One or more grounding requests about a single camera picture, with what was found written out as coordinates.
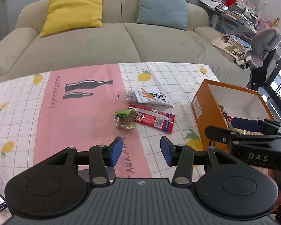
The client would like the red dates snack packet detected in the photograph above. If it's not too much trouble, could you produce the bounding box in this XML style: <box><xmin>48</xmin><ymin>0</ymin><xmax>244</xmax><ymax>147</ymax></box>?
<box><xmin>222</xmin><ymin>111</ymin><xmax>234</xmax><ymax>130</ymax></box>

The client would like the light blue cushion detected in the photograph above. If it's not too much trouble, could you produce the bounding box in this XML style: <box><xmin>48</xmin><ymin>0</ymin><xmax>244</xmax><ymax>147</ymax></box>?
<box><xmin>136</xmin><ymin>0</ymin><xmax>188</xmax><ymax>30</ymax></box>

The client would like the orange cardboard box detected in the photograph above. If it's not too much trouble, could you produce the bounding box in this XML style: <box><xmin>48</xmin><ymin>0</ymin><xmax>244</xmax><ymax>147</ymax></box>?
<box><xmin>191</xmin><ymin>79</ymin><xmax>274</xmax><ymax>150</ymax></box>

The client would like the cluttered side desk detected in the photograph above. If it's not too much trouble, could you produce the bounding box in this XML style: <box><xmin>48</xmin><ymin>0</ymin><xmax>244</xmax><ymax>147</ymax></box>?
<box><xmin>194</xmin><ymin>0</ymin><xmax>276</xmax><ymax>69</ymax></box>

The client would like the grey office chair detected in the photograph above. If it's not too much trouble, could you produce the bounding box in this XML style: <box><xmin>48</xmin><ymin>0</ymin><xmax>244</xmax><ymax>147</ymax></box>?
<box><xmin>248</xmin><ymin>28</ymin><xmax>281</xmax><ymax>69</ymax></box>

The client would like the white carrot stick snack packet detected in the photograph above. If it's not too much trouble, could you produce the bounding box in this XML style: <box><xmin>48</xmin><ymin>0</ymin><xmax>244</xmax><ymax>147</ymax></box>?
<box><xmin>133</xmin><ymin>87</ymin><xmax>173</xmax><ymax>107</ymax></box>

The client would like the beige sofa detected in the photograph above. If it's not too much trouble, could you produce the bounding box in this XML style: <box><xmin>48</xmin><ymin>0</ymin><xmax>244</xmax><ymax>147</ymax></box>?
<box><xmin>0</xmin><ymin>0</ymin><xmax>251</xmax><ymax>87</ymax></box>

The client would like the green nut snack packet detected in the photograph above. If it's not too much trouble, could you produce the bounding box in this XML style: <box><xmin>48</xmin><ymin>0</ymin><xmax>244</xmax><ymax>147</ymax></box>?
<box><xmin>114</xmin><ymin>109</ymin><xmax>137</xmax><ymax>130</ymax></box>

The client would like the red white snack packet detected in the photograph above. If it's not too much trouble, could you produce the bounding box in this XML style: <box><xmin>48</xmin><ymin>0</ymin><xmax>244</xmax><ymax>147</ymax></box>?
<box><xmin>129</xmin><ymin>104</ymin><xmax>175</xmax><ymax>134</ymax></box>

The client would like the small clear wrapped candy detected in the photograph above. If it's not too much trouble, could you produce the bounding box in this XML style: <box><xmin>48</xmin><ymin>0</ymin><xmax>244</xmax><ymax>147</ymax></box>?
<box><xmin>126</xmin><ymin>90</ymin><xmax>138</xmax><ymax>103</ymax></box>

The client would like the yellow cushion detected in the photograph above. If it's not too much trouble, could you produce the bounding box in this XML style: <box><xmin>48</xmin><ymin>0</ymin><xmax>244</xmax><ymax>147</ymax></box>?
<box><xmin>40</xmin><ymin>0</ymin><xmax>103</xmax><ymax>38</ymax></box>

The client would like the pink white patterned tablecloth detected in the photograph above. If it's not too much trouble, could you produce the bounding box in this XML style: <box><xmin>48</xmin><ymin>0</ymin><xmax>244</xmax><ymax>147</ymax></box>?
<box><xmin>0</xmin><ymin>62</ymin><xmax>218</xmax><ymax>191</ymax></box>

